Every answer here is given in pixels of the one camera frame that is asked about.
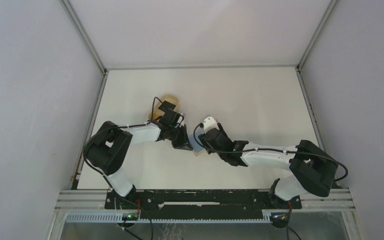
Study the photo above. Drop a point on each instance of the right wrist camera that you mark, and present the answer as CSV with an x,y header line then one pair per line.
x,y
209,123

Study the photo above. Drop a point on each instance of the aluminium frame rail left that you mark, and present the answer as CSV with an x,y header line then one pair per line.
x,y
94,69

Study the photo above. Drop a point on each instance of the aluminium frame rail right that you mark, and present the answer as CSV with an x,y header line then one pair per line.
x,y
306,63

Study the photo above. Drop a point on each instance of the front aluminium rail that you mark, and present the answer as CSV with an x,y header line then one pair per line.
x,y
93,200

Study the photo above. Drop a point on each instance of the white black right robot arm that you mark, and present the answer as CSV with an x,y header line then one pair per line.
x,y
311,169

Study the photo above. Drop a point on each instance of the aluminium frame rail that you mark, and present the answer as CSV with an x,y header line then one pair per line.
x,y
202,67
306,63
94,69

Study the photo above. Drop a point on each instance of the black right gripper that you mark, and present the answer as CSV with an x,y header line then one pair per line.
x,y
204,141

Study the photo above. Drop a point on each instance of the black VIP card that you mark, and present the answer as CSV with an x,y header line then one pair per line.
x,y
167,106

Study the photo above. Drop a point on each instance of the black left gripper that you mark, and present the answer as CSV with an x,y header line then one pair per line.
x,y
184,143

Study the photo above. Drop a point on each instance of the aluminium frame rail back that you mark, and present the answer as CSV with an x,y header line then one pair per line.
x,y
202,67

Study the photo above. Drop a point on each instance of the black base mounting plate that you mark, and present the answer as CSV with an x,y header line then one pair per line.
x,y
153,199

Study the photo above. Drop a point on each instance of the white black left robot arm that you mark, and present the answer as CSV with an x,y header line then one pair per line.
x,y
106,150

